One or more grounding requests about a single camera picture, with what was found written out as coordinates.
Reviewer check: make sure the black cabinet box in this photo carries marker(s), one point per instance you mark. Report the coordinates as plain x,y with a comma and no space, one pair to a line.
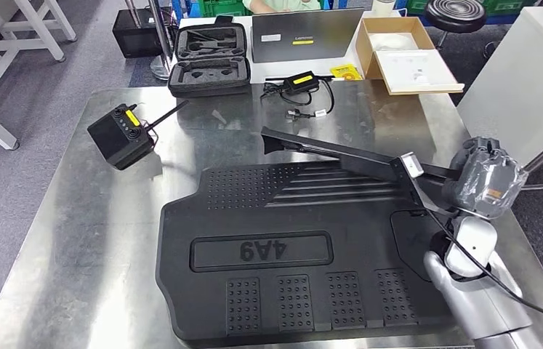
131,36

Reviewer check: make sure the open cardboard box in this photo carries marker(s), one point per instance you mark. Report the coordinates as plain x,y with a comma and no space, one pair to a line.
362,53

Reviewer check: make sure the yellow printed leaflet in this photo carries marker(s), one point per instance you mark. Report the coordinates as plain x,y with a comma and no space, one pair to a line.
346,72

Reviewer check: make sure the grey laptop computer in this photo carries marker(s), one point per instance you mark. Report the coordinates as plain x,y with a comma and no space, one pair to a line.
309,33

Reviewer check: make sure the stainless steel workbench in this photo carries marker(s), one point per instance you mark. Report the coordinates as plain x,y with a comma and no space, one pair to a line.
83,241

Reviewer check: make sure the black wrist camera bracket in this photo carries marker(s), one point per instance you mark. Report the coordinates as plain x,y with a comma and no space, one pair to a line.
425,197

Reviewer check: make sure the person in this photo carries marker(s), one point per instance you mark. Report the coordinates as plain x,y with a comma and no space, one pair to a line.
281,5

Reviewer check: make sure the long black plastic panel part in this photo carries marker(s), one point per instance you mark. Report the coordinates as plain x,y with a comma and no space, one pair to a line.
329,151

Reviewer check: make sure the green plastic crate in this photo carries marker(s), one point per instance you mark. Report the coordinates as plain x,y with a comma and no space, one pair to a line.
415,6
507,6
223,7

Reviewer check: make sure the black power adapter yellow label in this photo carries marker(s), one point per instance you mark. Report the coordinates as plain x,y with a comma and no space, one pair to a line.
301,82

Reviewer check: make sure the white cup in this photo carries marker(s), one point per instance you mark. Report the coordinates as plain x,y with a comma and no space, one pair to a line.
383,7

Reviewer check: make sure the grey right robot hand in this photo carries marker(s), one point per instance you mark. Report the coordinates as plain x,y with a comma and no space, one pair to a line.
488,183

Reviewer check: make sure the white packing foam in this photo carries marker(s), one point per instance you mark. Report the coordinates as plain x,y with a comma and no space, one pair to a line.
391,41

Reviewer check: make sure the black foam-lined carrying case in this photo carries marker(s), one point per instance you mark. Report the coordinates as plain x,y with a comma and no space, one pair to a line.
208,72

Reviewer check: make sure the black plastic engine cover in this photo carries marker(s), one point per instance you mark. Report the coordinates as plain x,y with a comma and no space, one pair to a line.
261,298

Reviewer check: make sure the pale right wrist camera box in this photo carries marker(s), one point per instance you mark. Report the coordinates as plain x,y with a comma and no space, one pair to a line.
412,164

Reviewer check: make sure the white cabinet panel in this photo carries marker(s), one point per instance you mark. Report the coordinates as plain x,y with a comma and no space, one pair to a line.
516,72

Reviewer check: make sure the chrome pole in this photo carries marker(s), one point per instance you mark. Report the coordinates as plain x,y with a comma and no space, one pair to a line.
132,12

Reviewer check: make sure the blue metal storage rack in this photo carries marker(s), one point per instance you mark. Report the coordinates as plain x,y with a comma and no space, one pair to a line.
185,8

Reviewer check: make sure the black round stool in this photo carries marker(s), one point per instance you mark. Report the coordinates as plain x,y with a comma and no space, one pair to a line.
454,14

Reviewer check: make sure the black charger with yellow label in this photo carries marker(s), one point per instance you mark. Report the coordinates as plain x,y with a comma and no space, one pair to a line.
117,139

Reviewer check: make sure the chrome stanchion with round base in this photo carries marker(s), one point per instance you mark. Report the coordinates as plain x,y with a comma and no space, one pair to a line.
163,38

